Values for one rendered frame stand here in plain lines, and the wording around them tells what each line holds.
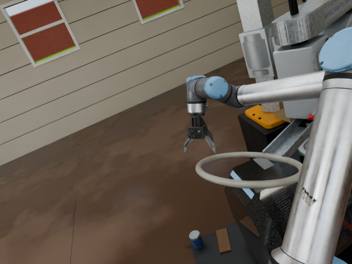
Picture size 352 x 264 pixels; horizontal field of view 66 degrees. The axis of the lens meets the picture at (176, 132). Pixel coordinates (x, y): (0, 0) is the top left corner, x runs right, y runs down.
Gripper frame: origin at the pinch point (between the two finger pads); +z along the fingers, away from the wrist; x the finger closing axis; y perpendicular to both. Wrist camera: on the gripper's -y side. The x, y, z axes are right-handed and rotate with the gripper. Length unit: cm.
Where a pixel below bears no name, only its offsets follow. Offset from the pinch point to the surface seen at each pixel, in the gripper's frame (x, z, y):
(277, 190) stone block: 37, 31, -38
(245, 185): 23.7, 5.8, 24.6
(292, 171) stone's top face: 45, 22, -49
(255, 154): 25.0, 5.5, -21.3
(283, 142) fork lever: 39, 1, -34
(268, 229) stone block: 32, 51, -27
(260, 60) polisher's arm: 25, -51, -118
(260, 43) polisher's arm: 25, -65, -113
